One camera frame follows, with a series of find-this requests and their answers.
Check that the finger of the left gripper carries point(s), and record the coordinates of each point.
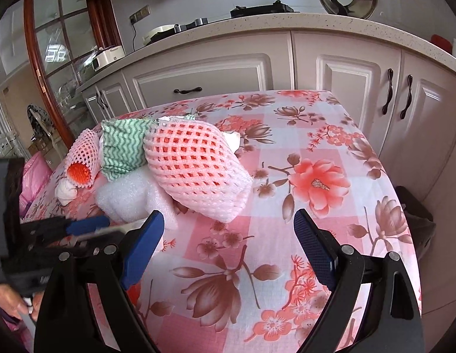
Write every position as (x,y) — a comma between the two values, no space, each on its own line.
(103,233)
(87,225)

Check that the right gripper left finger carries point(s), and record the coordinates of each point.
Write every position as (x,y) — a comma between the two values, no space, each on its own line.
(113,263)

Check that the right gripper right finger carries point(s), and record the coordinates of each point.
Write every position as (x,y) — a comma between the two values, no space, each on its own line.
(391,321)

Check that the white tissue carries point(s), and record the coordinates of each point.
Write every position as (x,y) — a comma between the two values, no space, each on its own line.
(65,192)

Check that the pink foam net orange core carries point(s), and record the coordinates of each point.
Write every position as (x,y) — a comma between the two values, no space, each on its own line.
(82,161)

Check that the pink lined trash bin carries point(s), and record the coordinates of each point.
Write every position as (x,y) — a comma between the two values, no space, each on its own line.
(36,175)

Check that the white kitchen cabinets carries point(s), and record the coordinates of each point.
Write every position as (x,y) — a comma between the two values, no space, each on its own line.
(399,90)

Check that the person's left hand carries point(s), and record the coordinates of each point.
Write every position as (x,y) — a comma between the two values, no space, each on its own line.
(12,305)

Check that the white foam sheet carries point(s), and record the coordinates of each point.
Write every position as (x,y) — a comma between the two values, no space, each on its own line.
(135,196)

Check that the green zigzag cloth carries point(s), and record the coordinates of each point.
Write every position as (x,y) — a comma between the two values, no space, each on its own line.
(121,146)

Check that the large pink foam net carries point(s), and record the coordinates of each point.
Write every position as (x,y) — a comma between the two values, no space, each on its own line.
(193,163)

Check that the dining chair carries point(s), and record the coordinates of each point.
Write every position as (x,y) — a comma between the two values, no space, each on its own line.
(40,122)

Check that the pink floral tablecloth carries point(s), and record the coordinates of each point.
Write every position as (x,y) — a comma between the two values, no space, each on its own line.
(246,286)

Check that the white rice cooker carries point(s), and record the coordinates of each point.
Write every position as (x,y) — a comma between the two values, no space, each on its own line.
(107,56)

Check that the wooden glass sliding door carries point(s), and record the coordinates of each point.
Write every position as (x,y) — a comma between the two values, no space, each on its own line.
(60,37)

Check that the white pan on stove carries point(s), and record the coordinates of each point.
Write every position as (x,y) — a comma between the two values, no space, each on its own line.
(158,33)

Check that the black gas stove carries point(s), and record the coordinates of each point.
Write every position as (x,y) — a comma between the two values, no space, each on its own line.
(277,7)

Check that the black drawer handle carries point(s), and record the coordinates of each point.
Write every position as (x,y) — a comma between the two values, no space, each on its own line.
(187,91)

